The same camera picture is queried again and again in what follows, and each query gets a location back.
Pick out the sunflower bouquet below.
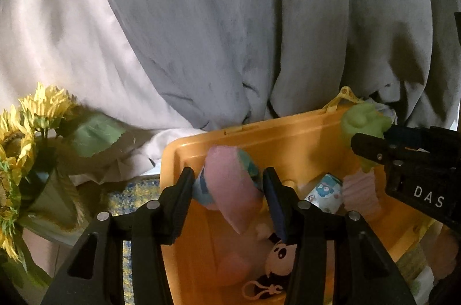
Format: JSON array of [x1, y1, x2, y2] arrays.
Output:
[[0, 83, 127, 264]]

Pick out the grey-green vase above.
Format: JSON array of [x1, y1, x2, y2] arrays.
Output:
[[21, 166, 88, 231]]

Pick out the wide grey curtain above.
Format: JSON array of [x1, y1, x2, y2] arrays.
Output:
[[86, 0, 461, 133]]

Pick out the white folded cloth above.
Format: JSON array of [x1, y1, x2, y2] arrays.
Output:
[[410, 267, 439, 304]]

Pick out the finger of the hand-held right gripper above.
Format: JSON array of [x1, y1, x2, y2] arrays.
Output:
[[383, 125, 461, 150], [351, 133, 405, 167]]

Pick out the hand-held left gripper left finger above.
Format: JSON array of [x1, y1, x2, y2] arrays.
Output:
[[40, 166, 195, 305]]

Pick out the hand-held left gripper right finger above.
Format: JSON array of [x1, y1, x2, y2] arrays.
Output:
[[262, 167, 418, 305]]

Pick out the pink and blue sock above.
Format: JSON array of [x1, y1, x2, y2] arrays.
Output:
[[191, 145, 269, 236]]

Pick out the light green plush toy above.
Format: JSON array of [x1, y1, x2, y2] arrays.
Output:
[[340, 103, 393, 173]]

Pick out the orange plastic crate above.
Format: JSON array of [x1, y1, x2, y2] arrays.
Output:
[[160, 86, 451, 305]]

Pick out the panda plush toy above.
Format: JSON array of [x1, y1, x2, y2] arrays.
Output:
[[212, 223, 300, 294]]

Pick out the yellow plaid blanket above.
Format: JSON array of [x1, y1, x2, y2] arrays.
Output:
[[101, 177, 447, 305]]

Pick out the pale pink curtain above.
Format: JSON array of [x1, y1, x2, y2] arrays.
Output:
[[0, 0, 203, 180]]

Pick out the pink striped sock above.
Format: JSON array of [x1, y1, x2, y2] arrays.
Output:
[[340, 168, 385, 220]]

